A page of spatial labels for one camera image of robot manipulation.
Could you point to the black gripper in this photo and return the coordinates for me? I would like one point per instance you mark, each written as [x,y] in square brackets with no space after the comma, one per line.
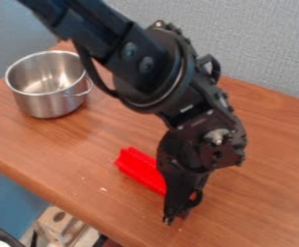
[206,140]

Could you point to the red plastic block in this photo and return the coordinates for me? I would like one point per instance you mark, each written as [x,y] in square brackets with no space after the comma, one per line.
[139,165]

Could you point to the metal pot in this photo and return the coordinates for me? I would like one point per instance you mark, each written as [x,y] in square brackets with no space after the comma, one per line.
[50,83]

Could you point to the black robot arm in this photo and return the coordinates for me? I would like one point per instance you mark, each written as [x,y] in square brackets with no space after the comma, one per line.
[150,68]

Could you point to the dark object bottom left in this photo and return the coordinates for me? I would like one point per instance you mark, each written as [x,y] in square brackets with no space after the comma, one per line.
[2,238]

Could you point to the wooden block under table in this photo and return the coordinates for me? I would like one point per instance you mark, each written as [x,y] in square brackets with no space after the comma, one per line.
[59,230]

